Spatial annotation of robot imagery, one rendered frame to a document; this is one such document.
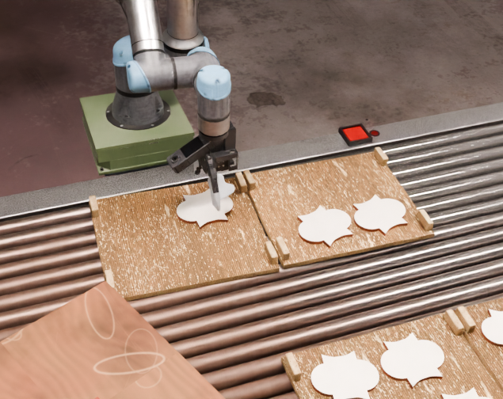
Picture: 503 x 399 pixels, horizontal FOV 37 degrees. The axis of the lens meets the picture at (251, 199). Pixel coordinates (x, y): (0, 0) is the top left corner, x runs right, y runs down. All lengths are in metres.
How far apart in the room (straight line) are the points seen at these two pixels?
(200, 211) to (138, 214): 0.16
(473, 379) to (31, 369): 0.91
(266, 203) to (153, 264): 0.36
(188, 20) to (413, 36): 2.82
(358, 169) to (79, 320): 0.92
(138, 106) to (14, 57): 2.33
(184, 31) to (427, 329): 1.00
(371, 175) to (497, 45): 2.79
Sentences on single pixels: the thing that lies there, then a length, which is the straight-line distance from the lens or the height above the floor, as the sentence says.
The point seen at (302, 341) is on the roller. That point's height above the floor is 0.91.
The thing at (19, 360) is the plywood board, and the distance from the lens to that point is 1.57.
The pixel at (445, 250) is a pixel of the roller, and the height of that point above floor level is 0.91.
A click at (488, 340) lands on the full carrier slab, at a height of 0.94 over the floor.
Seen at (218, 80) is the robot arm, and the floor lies 1.35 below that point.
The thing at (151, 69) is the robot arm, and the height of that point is 1.32.
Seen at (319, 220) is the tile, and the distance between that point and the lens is 1.95.
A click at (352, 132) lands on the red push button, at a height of 0.93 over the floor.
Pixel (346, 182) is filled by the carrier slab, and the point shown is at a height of 0.94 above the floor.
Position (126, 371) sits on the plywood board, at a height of 1.04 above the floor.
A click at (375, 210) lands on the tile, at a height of 0.95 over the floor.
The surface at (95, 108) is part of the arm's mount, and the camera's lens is 2.31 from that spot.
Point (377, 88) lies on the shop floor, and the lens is 4.22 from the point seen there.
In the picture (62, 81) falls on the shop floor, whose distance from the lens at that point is 4.21.
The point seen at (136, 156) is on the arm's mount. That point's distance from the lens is 2.18.
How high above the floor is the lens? 2.28
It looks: 42 degrees down
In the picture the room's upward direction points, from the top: 3 degrees clockwise
